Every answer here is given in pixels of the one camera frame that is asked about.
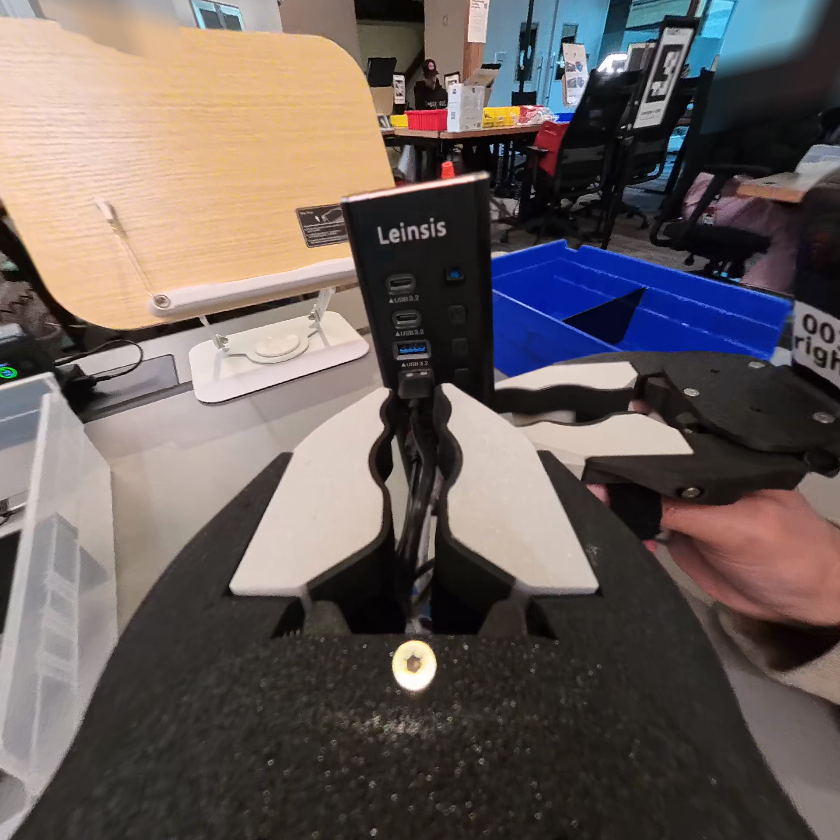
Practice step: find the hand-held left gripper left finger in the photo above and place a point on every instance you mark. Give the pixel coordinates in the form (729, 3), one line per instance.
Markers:
(315, 512)

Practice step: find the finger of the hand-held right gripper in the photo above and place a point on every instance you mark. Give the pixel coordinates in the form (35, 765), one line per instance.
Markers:
(577, 375)
(623, 436)

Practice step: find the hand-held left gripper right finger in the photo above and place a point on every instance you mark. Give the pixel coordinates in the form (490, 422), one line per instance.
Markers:
(512, 512)

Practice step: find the black usb hub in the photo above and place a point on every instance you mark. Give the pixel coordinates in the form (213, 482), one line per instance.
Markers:
(420, 262)

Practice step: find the person's right hand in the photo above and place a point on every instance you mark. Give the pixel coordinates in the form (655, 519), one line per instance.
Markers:
(754, 558)

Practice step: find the blue plastic bin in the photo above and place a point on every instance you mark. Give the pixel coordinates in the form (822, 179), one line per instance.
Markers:
(544, 308)

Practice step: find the black office chair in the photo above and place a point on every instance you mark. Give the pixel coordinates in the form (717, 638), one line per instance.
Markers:
(709, 236)
(590, 144)

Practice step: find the pink cloth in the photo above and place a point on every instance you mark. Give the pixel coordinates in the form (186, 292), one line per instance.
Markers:
(741, 216)

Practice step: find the red bag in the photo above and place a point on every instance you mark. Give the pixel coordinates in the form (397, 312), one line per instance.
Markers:
(551, 148)

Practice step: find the clear plastic storage box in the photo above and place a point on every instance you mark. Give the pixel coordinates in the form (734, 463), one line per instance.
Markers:
(59, 499)

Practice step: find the wooden work table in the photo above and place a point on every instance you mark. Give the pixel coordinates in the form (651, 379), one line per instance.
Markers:
(472, 133)

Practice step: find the yellow plastic tray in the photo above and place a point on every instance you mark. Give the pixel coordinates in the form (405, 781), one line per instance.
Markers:
(502, 117)

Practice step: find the white cardboard box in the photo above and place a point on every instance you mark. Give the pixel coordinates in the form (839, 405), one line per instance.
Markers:
(464, 108)

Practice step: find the red plastic tray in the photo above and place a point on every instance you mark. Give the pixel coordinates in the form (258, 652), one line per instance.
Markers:
(426, 119)

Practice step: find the black framed marker sign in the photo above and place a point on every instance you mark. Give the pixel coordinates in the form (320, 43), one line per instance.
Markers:
(666, 72)

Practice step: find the black device with green light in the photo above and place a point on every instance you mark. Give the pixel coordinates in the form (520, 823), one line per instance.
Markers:
(19, 367)

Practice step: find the wooden book stand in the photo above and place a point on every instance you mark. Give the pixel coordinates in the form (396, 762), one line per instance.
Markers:
(197, 164)

